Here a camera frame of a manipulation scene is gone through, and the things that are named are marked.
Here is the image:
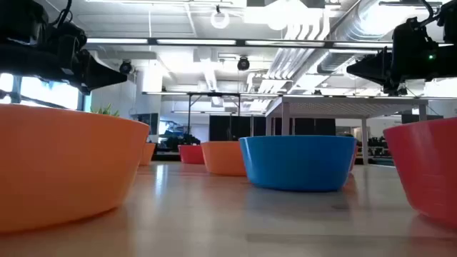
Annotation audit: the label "black partition panels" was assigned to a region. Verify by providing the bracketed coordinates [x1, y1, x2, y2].
[209, 116, 336, 137]

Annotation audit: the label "green leafy plant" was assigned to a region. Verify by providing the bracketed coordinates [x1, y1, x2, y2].
[90, 103, 121, 118]

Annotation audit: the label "bright window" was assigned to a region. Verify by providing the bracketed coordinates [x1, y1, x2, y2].
[0, 73, 92, 112]

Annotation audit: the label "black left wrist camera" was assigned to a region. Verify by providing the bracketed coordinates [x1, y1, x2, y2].
[48, 21, 89, 55]

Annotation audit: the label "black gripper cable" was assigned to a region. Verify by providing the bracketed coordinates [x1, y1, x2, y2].
[419, 0, 436, 28]
[49, 0, 73, 28]

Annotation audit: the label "dark monitor screen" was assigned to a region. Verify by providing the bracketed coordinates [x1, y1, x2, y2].
[137, 113, 160, 136]

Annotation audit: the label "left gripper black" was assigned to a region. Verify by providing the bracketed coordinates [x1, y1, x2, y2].
[0, 43, 128, 96]

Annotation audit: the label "red plastic mini bowl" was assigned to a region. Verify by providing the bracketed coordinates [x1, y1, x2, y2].
[177, 144, 206, 166]
[383, 117, 457, 228]

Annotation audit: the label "black background frame stand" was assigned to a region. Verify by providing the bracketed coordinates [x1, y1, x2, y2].
[186, 91, 242, 143]

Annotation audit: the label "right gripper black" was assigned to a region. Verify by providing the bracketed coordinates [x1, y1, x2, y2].
[346, 44, 457, 96]

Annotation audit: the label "blue plastic mini bowl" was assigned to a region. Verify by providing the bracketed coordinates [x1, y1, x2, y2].
[238, 134, 358, 193]

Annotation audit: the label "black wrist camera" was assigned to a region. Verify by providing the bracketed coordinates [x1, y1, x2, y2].
[391, 16, 441, 54]
[48, 21, 89, 55]

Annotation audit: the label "orange plastic mini bowl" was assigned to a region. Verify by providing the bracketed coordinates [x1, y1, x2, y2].
[0, 104, 151, 233]
[139, 142, 157, 167]
[200, 141, 248, 177]

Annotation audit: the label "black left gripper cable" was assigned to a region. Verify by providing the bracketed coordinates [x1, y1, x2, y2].
[49, 0, 73, 28]

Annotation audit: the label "white ring lamp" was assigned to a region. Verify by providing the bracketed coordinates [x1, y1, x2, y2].
[210, 5, 231, 30]

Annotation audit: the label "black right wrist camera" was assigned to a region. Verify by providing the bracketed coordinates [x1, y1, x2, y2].
[391, 16, 441, 54]

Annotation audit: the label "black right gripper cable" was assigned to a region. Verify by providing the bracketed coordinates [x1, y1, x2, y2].
[419, 0, 436, 28]

